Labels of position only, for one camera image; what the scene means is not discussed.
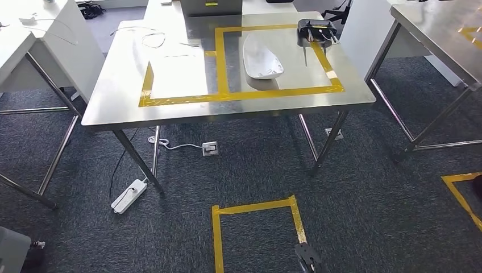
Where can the black router with antennas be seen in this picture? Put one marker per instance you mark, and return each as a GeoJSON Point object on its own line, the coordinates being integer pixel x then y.
{"type": "Point", "coordinates": [316, 28]}

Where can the yellow tape on workbench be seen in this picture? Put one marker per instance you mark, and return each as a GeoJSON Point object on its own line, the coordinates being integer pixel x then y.
{"type": "Point", "coordinates": [222, 56]}

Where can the stainless steel workbench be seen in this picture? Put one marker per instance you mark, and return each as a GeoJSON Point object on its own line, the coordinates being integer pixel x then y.
{"type": "Point", "coordinates": [180, 75]}

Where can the grey box yellow sticker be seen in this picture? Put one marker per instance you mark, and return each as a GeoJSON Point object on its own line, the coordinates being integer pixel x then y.
{"type": "Point", "coordinates": [195, 9]}

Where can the white plastic mirror housing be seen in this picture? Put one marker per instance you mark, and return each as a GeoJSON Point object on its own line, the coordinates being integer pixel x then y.
{"type": "Point", "coordinates": [261, 60]}

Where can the floor socket box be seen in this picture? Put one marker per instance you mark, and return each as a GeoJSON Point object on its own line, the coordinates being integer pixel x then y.
{"type": "Point", "coordinates": [334, 133]}
{"type": "Point", "coordinates": [210, 149]}

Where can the white power adapter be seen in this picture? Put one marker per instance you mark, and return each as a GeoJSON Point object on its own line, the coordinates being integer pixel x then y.
{"type": "Point", "coordinates": [28, 19]}

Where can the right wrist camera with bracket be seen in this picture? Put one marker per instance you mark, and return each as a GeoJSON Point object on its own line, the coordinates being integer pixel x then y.
{"type": "Point", "coordinates": [307, 258]}

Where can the steel leg table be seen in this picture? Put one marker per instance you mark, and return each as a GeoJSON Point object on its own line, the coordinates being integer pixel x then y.
{"type": "Point", "coordinates": [433, 30]}
{"type": "Point", "coordinates": [58, 154]}

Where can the white power strip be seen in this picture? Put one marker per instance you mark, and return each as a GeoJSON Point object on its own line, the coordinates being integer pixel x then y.
{"type": "Point", "coordinates": [128, 196]}

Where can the yellow tape on table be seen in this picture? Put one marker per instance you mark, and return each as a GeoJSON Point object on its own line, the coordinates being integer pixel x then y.
{"type": "Point", "coordinates": [470, 30]}

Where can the white desk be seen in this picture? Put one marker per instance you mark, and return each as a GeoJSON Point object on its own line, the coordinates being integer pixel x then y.
{"type": "Point", "coordinates": [357, 37]}
{"type": "Point", "coordinates": [64, 49]}

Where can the grey equipment box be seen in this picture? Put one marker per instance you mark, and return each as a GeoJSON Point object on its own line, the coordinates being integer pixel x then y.
{"type": "Point", "coordinates": [13, 250]}

